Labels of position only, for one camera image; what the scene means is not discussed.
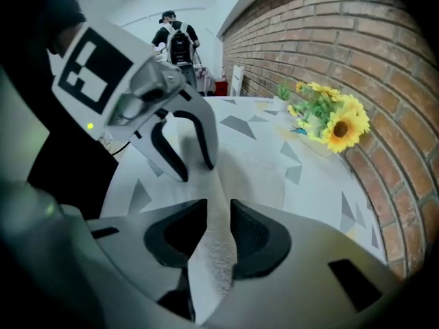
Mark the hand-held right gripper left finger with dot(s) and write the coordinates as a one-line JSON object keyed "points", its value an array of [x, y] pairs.
{"points": [[137, 262]]}

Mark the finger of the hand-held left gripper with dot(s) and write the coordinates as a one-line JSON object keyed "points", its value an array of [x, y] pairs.
{"points": [[209, 125]]}

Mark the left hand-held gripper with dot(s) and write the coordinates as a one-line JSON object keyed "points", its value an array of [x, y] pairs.
{"points": [[103, 70]]}

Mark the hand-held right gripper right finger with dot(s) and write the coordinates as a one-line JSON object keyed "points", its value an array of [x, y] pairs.
{"points": [[295, 279]]}

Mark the white cloth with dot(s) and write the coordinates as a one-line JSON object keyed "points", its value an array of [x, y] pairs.
{"points": [[212, 269]]}

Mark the person's left forearm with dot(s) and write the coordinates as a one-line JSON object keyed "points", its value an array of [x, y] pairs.
{"points": [[65, 39]]}

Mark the red fire extinguisher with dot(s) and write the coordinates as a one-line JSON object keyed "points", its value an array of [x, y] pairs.
{"points": [[221, 86]]}

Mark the white wooden chair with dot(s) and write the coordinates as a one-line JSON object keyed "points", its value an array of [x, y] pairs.
{"points": [[237, 79]]}

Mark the small green potted plant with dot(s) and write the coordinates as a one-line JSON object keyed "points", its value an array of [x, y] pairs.
{"points": [[283, 94]]}

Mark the triangle patterned tablecloth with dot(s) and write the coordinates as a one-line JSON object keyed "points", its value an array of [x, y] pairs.
{"points": [[319, 183]]}

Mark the sunflower bouquet in white pot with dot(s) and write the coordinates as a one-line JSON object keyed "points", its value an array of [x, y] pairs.
{"points": [[343, 129]]}

